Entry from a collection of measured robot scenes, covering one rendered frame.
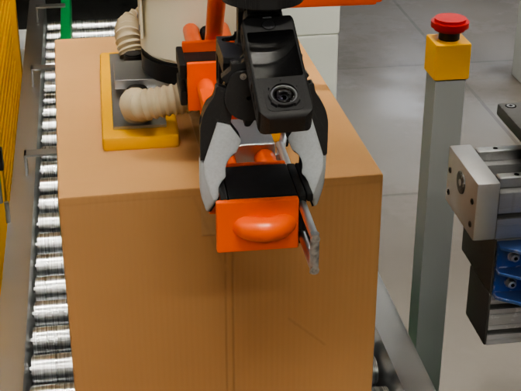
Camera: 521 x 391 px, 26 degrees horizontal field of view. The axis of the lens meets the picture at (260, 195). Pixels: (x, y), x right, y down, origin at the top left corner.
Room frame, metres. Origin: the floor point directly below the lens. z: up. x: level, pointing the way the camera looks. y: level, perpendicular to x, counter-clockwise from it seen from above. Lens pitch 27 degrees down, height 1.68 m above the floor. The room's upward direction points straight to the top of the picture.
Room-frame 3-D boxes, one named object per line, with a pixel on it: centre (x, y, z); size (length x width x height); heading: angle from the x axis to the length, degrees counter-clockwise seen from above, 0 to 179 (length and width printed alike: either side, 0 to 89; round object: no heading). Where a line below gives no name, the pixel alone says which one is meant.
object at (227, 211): (0.92, 0.01, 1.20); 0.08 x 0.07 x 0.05; 8
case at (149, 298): (1.52, 0.09, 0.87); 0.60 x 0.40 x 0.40; 10
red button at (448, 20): (2.00, -0.35, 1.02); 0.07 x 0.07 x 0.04
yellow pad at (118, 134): (1.51, 0.18, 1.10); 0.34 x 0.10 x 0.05; 8
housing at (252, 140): (1.06, 0.02, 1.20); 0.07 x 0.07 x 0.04; 8
